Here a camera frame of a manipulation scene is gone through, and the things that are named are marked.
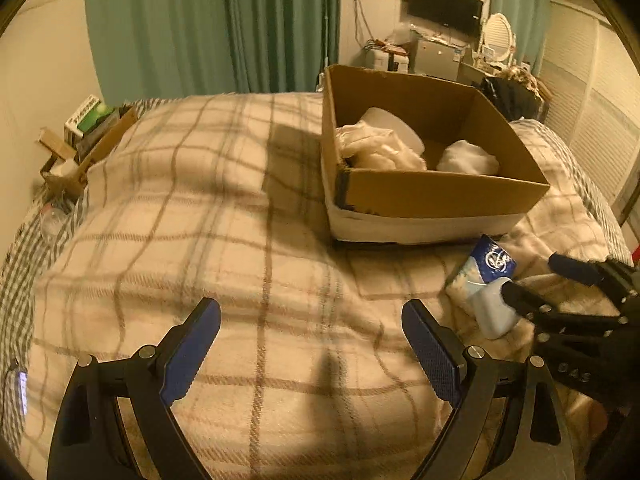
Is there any blue white tissue pack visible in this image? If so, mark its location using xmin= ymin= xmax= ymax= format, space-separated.
xmin=445 ymin=234 xmax=518 ymax=340

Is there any white fluffy plush toy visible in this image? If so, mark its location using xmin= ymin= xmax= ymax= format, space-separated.
xmin=436 ymin=140 xmax=500 ymax=176

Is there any white lace cloth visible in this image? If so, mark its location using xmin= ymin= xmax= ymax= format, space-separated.
xmin=335 ymin=120 xmax=427 ymax=171

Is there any striped grey bedsheet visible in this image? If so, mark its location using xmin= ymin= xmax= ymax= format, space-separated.
xmin=0 ymin=96 xmax=166 ymax=456

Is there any white louvered wardrobe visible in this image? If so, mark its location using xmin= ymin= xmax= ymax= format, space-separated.
xmin=539 ymin=1 xmax=639 ymax=204

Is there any large cardboard box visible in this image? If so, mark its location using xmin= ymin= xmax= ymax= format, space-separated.
xmin=321 ymin=65 xmax=549 ymax=245

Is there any plaid beige blanket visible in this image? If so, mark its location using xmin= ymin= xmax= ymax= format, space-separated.
xmin=19 ymin=90 xmax=626 ymax=480

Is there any chair with black clothes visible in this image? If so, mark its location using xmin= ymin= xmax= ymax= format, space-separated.
xmin=480 ymin=66 xmax=549 ymax=124

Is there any oval white vanity mirror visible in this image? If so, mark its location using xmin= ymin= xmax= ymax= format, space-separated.
xmin=482 ymin=13 xmax=516 ymax=63

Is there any small cardboard box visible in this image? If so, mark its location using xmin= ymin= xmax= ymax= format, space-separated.
xmin=40 ymin=105 xmax=138 ymax=200

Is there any grey mini fridge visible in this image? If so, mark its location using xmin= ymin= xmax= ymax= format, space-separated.
xmin=410 ymin=38 xmax=470 ymax=81

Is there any white suitcase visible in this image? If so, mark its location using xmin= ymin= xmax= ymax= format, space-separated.
xmin=369 ymin=49 xmax=409 ymax=74

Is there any green curtain right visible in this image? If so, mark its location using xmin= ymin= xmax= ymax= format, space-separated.
xmin=490 ymin=0 xmax=551 ymax=76

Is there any green curtain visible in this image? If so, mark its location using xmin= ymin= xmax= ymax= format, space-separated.
xmin=490 ymin=0 xmax=551 ymax=76
xmin=86 ymin=0 xmax=340 ymax=105

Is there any green white tissue box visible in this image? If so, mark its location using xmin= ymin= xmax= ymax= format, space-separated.
xmin=64 ymin=94 xmax=117 ymax=139

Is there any green curtain left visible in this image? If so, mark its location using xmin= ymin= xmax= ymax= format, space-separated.
xmin=86 ymin=0 xmax=340 ymax=105

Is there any black wall television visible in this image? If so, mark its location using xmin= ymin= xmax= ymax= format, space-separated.
xmin=407 ymin=0 xmax=484 ymax=37

